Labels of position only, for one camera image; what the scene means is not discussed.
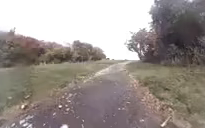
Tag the grey asphalt path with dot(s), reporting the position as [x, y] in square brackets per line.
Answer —
[105, 100]

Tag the row of bushes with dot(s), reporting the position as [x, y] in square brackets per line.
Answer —
[40, 51]

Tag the grass field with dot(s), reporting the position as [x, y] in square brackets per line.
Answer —
[33, 80]

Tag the robot's own part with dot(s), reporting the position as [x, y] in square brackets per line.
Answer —
[64, 126]

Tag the grass verge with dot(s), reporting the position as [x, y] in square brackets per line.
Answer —
[180, 86]

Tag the group of dark trees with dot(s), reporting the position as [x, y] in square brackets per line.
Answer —
[180, 33]

